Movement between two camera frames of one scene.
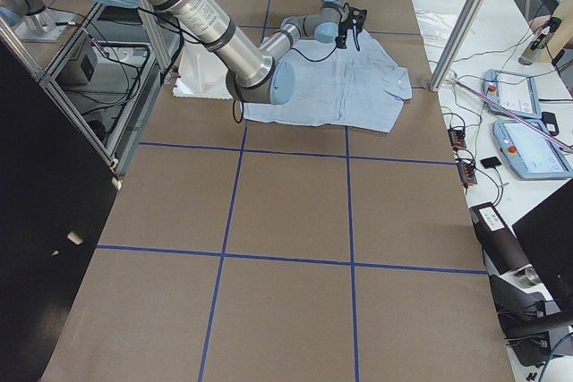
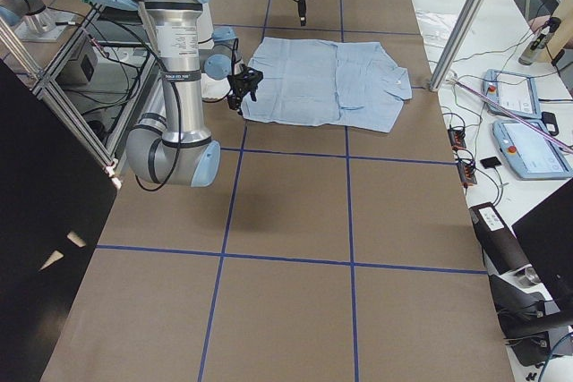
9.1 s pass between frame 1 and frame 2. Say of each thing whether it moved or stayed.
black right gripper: moved
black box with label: stayed
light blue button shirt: stayed
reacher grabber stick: stayed
